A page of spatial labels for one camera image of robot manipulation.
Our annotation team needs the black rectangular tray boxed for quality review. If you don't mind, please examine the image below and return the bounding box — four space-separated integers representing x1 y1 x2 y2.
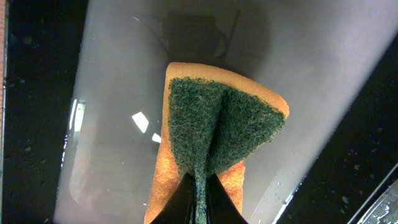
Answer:
1 1 397 223

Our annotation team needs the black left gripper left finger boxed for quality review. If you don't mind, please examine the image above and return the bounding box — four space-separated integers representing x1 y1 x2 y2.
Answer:
150 173 196 224

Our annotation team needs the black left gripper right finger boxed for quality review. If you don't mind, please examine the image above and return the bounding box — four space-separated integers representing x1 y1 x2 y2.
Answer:
206 174 248 224

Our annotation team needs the orange green scrub sponge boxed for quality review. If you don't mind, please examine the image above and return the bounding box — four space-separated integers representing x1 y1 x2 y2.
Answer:
144 62 289 223

